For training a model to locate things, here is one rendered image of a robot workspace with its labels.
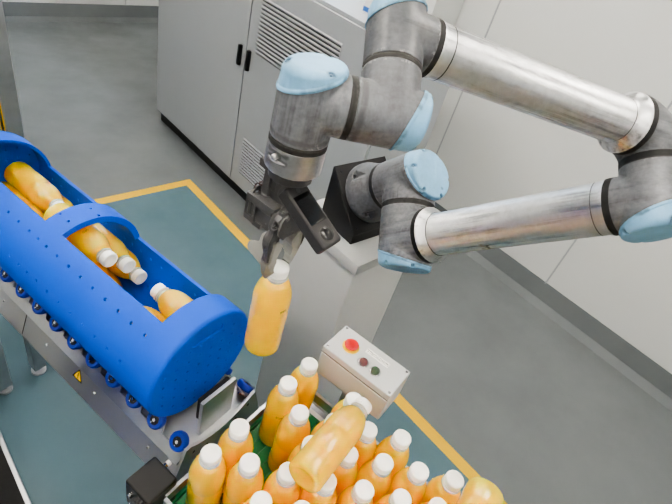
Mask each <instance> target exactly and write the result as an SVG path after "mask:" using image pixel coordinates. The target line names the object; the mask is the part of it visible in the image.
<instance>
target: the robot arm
mask: <svg viewBox="0 0 672 504"><path fill-rule="evenodd" d="M427 12H428V5H427V3H426V0H373V1H372V3H371V4H370V7H369V10H368V16H367V20H366V22H365V30H366V33H365V43H364V53H363V63H362V71H361V77H359V76H354V75H351V74H349V70H348V67H347V66H346V64H345V63H344V62H342V61H341V60H339V59H337V58H334V57H329V56H326V55H325V54H320V53H311V52H303V53H296V54H293V55H290V56H289V57H287V58H286V59H285V60H284V61H283V63H282V66H281V71H280V75H279V78H278V80H277V82H276V88H277V90H276V95H275V101H274V106H273V112H272V117H271V123H270V128H269V134H268V139H267V144H266V150H265V155H264V156H262V157H260V162H259V165H261V166H262V167H263V168H265V173H264V178H263V182H262V181H260V182H259V183H256V184H259V185H257V186H256V184H255V185H254V188H253V189H252V190H249V191H247V196H246V202H245V208H244V214H243V217H245V218H246V219H247V220H248V221H250V222H251V224H252V225H254V226H255V227H256V228H258V229H259V230H260V229H262V228H263V229H264V230H266V231H267V232H264V233H263V234H262V235H261V238H260V240H259V241H256V240H250V241H249V242H248V245H247V247H248V250H249V251H250V253H251V254H252V255H253V256H254V257H255V259H256V260H257V261H258V262H259V263H260V267H261V274H262V276H263V277H264V278H265V279H266V278H268V277H269V276H271V275H272V274H273V273H274V267H275V265H276V263H277V257H278V255H279V253H280V252H281V249H282V247H283V249H284V252H285V254H284V257H283V259H282V260H283V261H285V262H286V263H288V265H289V264H290V263H291V262H292V260H293V258H294V257H295V255H296V253H297V252H298V250H299V247H300V245H301V244H302V242H303V240H304V237H305V238H306V240H307V241H308V243H309V244H310V246H311V247H312V249H313V250H314V252H315V253H316V254H321V253H323V252H324V251H326V250H327V249H329V248H331V247H332V246H334V245H335V244H337V243H338V242H340V240H341V237H340V235H339V234H338V232H337V231H336V229H335V228H334V226H333V225H332V223H331V222H330V220H329V219H328V217H327V216H326V214H325V213H324V211H323V210H322V208H321V207H320V205H319V204H318V202H317V201H316V199H315V197H314V196H313V194H312V193H311V191H310V190H309V188H308V187H307V186H308V185H310V184H311V182H312V180H313V179H315V178H317V177H318V176H319V175H320V173H321V170H322V166H323V163H324V159H325V155H326V151H327V148H328V145H329V141H330V138H336V139H341V140H346V141H351V142H356V143H361V144H366V145H371V146H376V147H381V148H386V149H388V150H389V151H392V150H397V151H403V152H408V153H406V154H403V155H400V156H398V157H395V158H393V159H390V160H387V161H385V162H382V163H373V162H365V163H362V164H359V165H357V166H355V167H354V168H353V169H352V170H351V171H350V172H349V174H348V176H347V179H346V186H345V191H346V197H347V201H348V203H349V206H350V208H351V209H352V211H353V212H354V213H355V215H356V216H358V217H359V218H360V219H362V220H363V221H366V222H369V223H375V222H379V221H380V231H379V243H378V249H377V251H378V263H379V265H380V266H382V267H384V268H386V269H390V270H394V271H399V272H405V273H414V274H427V273H430V271H431V269H432V267H431V264H432V263H438V262H441V261H442V260H443V259H444V258H445V257H446V255H447V254H453V253H462V252H470V251H479V250H488V249H496V248H505V247H513V246H522V245H531V244H539V243H548V242H556V241H565V240H574V239H582V238H591V237H599V236H608V235H612V236H620V238H621V239H622V240H623V241H625V242H630V243H640V242H643V243H648V242H656V241H661V240H665V239H669V238H672V114H671V112H670V111H669V110H668V109H667V108H666V107H665V106H664V105H663V104H662V103H661V102H659V101H658V100H657V99H655V98H653V97H652V96H649V95H647V94H645V93H642V92H637V91H633V92H628V93H625V94H623V95H622V94H620V93H618V92H615V91H613V90H610V89H608V88H605V87H603V86H600V85H598V84H596V83H593V82H591V81H588V80H586V79H583V78H581V77H578V76H576V75H573V74H571V73H569V72H566V71H564V70H561V69H559V68H556V67H554V66H551V65H549V64H547V63H544V62H542V61H539V60H537V59H534V58H532V57H529V56H527V55H524V54H522V53H520V52H517V51H515V50H512V49H510V48H507V47H505V46H502V45H500V44H497V43H495V42H493V41H490V40H488V39H485V38H483V37H480V36H478V35H475V34H473V33H471V32H468V31H466V30H463V29H461V28H458V27H456V26H453V25H451V24H448V23H447V22H446V21H445V20H443V19H441V18H438V17H436V16H433V15H431V14H428V13H427ZM422 78H426V79H429V80H432V81H434V82H437V83H440V84H443V85H446V86H449V87H451V88H454V89H457V90H460V91H463V92H465V93H468V94H471V95H474V96H477V97H480V98H482V99H485V100H488V101H491V102H494V103H497V104H499V105H502V106H505V107H508V108H511V109H514V110H516V111H519V112H522V113H525V114H528V115H531V116H533V117H536V118H539V119H542V120H545V121H547V122H550V123H553V124H556V125H559V126H562V127H564V128H567V129H570V130H573V131H576V132H579V133H581V134H584V135H587V136H590V137H593V138H596V139H597V140H598V143H599V145H600V146H601V148H602V149H604V150H605V151H607V152H610V153H612V154H613V155H614V156H615V158H616V160H617V162H618V176H617V177H612V178H607V179H604V180H603V181H599V182H594V183H588V184H583V185H578V186H573V187H568V188H563V189H558V190H552V191H547V192H542V193H537V194H532V195H527V196H521V197H516V198H511V199H506V200H501V201H496V202H491V203H485V204H480V205H475V206H470V207H465V208H460V209H454V210H449V211H444V212H440V211H439V210H438V209H436V208H435V201H436V200H440V199H441V198H442V197H444V196H445V194H446V193H447V191H448V187H449V181H448V179H449V177H448V172H447V169H446V167H445V165H444V163H443V162H442V160H441V159H439V157H438V156H437V155H436V154H435V153H434V152H432V151H430V150H427V149H419V150H415V151H412V150H414V149H416V147H417V146H418V145H419V144H420V143H421V141H422V139H423V138H424V136H425V134H426V131H427V129H428V126H429V123H430V120H431V116H432V112H433V97H432V95H431V94H430V93H429V92H428V91H426V90H424V91H421V83H422ZM261 182H262V184H260V183H261ZM259 189H261V190H259ZM257 190H259V191H258V192H255V191H257ZM248 201H249V203H248ZM377 205H378V206H379V207H378V206H377ZM247 207H248V209H247Z"/></svg>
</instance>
